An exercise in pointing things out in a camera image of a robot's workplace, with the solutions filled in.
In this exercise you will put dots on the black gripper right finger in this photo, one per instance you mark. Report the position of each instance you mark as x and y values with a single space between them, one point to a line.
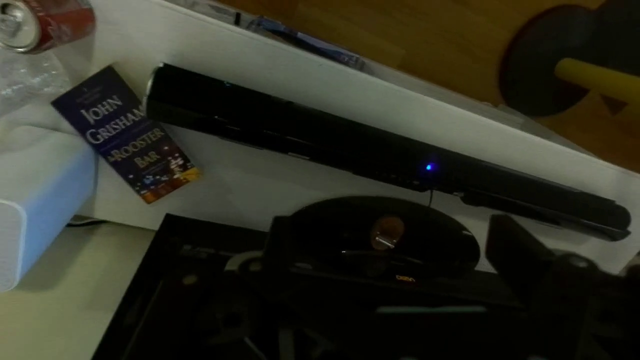
533 266

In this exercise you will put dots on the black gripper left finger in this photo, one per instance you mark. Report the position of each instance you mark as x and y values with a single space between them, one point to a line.
200 293

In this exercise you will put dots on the black oval television stand base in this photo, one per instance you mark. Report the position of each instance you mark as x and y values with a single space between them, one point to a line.
412 231

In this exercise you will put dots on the long black soundbar speaker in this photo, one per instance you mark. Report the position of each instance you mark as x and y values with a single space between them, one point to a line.
347 142

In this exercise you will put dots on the white television console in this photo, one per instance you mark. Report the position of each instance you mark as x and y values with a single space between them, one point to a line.
280 72

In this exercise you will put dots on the John Grisham paperback book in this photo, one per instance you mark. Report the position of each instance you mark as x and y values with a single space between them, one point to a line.
126 136

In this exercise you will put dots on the white rectangular box device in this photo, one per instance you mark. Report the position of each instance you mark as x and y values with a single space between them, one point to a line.
36 200

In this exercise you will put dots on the black disc with yellow pole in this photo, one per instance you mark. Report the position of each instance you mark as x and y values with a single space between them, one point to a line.
561 61

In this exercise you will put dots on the clear plastic bag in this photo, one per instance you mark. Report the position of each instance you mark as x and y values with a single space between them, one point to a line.
30 82

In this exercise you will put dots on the blue flat item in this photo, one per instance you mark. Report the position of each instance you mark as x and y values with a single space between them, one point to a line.
313 42

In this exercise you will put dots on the red soda can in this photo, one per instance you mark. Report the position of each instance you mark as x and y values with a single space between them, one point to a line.
43 21

